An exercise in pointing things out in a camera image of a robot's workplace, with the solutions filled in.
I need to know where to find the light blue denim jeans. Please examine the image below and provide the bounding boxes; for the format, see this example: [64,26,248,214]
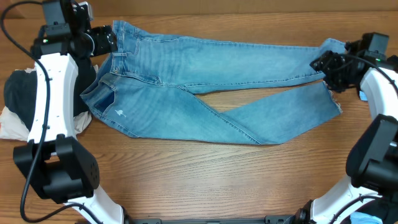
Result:
[81,21,345,145]

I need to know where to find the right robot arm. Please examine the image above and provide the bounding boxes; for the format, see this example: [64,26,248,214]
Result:
[264,32,397,223]

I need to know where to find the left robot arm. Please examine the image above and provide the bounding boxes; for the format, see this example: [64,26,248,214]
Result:
[13,1,129,223]

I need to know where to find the dark navy folded shirt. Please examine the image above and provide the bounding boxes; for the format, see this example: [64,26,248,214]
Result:
[4,59,96,129]

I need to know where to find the white crumpled cloth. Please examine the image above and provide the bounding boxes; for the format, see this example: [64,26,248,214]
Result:
[1,65,98,141]

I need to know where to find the light blue shirt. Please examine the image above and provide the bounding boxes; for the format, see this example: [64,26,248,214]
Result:
[349,90,385,224]

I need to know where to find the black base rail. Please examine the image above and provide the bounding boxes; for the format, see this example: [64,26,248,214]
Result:
[127,215,295,224]

